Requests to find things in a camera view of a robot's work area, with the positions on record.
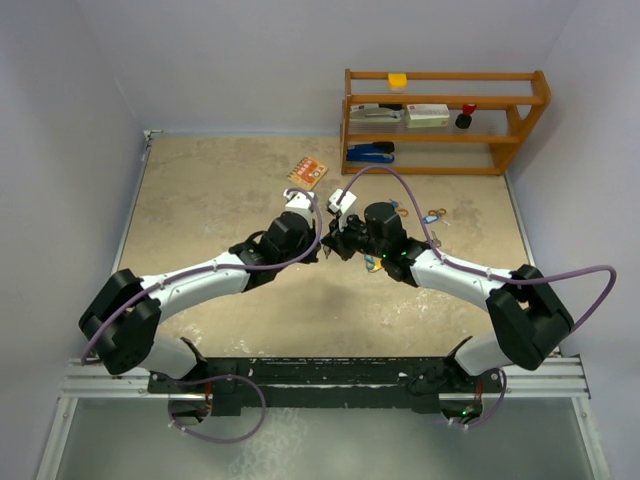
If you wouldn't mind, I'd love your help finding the teal carabiner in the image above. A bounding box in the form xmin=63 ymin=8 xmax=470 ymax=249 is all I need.
xmin=364 ymin=255 xmax=376 ymax=272

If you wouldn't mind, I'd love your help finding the red tag key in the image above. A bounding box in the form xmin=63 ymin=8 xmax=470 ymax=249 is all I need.
xmin=431 ymin=231 xmax=442 ymax=249

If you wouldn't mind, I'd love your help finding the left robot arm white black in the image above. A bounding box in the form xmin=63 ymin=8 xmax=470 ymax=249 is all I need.
xmin=79 ymin=211 xmax=322 ymax=382

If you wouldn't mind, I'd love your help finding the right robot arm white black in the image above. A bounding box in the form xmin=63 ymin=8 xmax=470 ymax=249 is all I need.
xmin=322 ymin=198 xmax=574 ymax=376

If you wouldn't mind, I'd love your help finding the orange small notebook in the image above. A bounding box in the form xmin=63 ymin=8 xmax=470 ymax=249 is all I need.
xmin=287 ymin=156 xmax=329 ymax=191

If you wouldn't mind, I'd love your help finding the blue black stapler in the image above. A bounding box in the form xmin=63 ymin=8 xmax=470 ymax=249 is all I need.
xmin=346 ymin=141 xmax=395 ymax=164

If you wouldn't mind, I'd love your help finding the grey stapler on shelf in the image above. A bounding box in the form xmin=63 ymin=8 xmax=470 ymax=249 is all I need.
xmin=349 ymin=103 xmax=404 ymax=123

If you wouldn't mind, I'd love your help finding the wooden shelf rack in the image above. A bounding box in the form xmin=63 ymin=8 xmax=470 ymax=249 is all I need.
xmin=340 ymin=70 xmax=551 ymax=175

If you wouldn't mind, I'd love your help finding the white red box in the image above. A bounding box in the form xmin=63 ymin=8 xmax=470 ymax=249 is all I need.
xmin=404 ymin=104 xmax=450 ymax=128

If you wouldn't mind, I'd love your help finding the yellow lid container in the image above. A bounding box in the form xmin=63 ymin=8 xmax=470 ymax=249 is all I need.
xmin=387 ymin=72 xmax=408 ymax=93

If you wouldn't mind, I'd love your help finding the red black stamp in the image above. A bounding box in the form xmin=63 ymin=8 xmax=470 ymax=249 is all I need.
xmin=455 ymin=104 xmax=477 ymax=130

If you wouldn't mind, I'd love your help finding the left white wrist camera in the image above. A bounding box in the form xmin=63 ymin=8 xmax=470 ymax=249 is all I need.
xmin=283 ymin=189 xmax=316 ymax=217

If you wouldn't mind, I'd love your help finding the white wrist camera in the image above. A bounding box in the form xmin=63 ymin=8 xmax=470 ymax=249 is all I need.
xmin=326 ymin=188 xmax=357 ymax=232
xmin=283 ymin=189 xmax=316 ymax=217

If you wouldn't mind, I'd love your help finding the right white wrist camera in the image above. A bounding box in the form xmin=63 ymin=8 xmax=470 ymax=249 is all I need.
xmin=326 ymin=188 xmax=357 ymax=232

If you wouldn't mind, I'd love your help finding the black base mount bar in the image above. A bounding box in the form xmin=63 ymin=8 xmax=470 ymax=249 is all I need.
xmin=149 ymin=350 xmax=502 ymax=416

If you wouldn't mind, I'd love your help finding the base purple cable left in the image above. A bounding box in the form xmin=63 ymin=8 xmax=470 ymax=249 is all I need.
xmin=167 ymin=374 xmax=267 ymax=443

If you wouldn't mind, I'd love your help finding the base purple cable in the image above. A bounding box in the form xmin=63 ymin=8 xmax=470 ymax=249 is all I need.
xmin=447 ymin=367 xmax=508 ymax=431
xmin=167 ymin=374 xmax=267 ymax=443

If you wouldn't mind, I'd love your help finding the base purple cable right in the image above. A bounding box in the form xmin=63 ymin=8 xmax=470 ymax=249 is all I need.
xmin=447 ymin=367 xmax=508 ymax=431

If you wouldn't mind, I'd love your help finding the aluminium rail frame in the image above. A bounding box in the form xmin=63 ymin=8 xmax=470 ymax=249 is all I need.
xmin=61 ymin=357 xmax=591 ymax=399

